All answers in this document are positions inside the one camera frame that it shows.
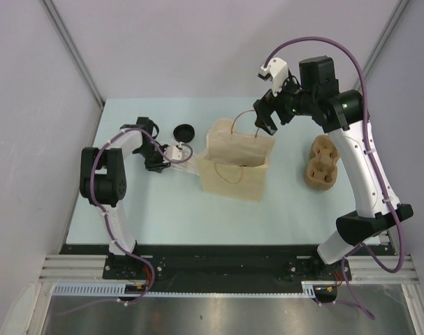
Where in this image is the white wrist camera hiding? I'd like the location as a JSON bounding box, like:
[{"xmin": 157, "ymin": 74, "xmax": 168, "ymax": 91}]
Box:
[
  {"xmin": 163, "ymin": 142, "xmax": 193, "ymax": 164},
  {"xmin": 258, "ymin": 57, "xmax": 289, "ymax": 97}
]

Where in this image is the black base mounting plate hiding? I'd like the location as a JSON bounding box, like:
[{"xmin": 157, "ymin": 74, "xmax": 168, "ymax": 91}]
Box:
[{"xmin": 60, "ymin": 244, "xmax": 377, "ymax": 295}]

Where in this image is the brown pulp cup carrier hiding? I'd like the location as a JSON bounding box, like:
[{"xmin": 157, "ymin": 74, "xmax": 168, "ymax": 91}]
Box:
[{"xmin": 304, "ymin": 135, "xmax": 340, "ymax": 191}]

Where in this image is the beige paper takeout bag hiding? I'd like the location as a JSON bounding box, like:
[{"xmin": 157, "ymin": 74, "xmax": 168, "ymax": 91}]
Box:
[{"xmin": 196, "ymin": 112, "xmax": 275, "ymax": 202}]

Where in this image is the aluminium frame rail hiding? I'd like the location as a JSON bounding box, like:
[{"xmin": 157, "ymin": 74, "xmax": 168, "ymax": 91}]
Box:
[{"xmin": 38, "ymin": 255, "xmax": 419, "ymax": 285}]

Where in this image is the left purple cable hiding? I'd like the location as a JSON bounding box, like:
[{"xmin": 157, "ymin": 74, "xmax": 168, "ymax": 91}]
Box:
[{"xmin": 61, "ymin": 128, "xmax": 193, "ymax": 315}]

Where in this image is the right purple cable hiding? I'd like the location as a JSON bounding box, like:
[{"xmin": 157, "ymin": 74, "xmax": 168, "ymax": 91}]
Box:
[{"xmin": 263, "ymin": 36, "xmax": 407, "ymax": 320}]

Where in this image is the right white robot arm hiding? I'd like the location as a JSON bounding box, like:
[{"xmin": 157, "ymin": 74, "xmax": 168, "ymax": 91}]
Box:
[{"xmin": 253, "ymin": 56, "xmax": 414, "ymax": 280}]

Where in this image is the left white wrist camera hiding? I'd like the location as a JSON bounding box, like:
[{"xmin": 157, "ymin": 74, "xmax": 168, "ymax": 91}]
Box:
[{"xmin": 163, "ymin": 142, "xmax": 193, "ymax": 164}]

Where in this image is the stack of black lids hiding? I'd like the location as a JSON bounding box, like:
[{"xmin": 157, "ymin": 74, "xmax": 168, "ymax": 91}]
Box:
[{"xmin": 173, "ymin": 124, "xmax": 196, "ymax": 143}]

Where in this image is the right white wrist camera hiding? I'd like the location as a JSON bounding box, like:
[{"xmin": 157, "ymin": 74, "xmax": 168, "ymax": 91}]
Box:
[{"xmin": 258, "ymin": 57, "xmax": 289, "ymax": 97}]

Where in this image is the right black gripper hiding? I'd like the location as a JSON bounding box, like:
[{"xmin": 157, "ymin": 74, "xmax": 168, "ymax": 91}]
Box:
[{"xmin": 254, "ymin": 70, "xmax": 316, "ymax": 135}]

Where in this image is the white slotted cable duct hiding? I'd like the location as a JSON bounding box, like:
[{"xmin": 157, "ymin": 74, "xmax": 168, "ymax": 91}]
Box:
[{"xmin": 52, "ymin": 281, "xmax": 338, "ymax": 299}]

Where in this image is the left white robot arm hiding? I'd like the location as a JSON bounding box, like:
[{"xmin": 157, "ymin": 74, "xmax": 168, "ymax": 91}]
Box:
[{"xmin": 80, "ymin": 117, "xmax": 170, "ymax": 279}]

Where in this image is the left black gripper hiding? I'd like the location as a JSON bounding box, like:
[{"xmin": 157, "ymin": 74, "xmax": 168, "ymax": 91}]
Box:
[{"xmin": 134, "ymin": 143, "xmax": 170, "ymax": 173}]

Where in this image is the purple cable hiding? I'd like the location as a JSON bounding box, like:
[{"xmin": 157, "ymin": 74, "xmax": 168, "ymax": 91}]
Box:
[
  {"xmin": 61, "ymin": 128, "xmax": 193, "ymax": 315},
  {"xmin": 263, "ymin": 36, "xmax": 407, "ymax": 320}
]

